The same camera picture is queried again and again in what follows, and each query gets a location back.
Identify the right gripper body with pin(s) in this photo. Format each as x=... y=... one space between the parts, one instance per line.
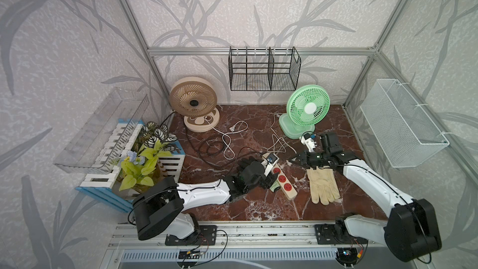
x=318 y=159

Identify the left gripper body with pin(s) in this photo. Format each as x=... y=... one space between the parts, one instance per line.
x=257 y=184

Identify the black work glove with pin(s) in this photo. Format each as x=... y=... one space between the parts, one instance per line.
x=273 y=176

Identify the beige red power strip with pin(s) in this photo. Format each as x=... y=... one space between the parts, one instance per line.
x=282 y=183

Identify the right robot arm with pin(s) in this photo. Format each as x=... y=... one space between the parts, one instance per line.
x=411 y=229

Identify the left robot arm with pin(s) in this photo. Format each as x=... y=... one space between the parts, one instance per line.
x=162 y=208

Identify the green desk fan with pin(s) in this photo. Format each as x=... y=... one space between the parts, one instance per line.
x=306 y=107

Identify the beige desk fan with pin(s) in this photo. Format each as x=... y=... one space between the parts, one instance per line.
x=195 y=99

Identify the cream leather glove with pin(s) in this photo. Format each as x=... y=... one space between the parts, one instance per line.
x=323 y=186

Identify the white mesh basket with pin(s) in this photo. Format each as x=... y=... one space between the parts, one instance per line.
x=406 y=133

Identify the artificial green plant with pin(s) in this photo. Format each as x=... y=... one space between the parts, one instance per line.
x=141 y=167

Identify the blue white wooden crate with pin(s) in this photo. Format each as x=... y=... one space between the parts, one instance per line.
x=105 y=187

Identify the clear plastic tray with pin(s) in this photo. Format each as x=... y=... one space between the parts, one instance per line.
x=98 y=145

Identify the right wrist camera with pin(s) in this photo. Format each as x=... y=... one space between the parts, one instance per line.
x=308 y=139

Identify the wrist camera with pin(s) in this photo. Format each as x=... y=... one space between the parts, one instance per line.
x=308 y=139
x=271 y=161

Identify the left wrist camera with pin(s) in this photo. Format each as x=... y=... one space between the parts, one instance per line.
x=271 y=161

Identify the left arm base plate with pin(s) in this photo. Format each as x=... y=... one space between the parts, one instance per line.
x=206 y=235

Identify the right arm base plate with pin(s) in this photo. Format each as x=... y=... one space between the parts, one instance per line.
x=333 y=234

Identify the black wire basket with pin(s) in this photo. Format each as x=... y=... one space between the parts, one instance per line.
x=262 y=70

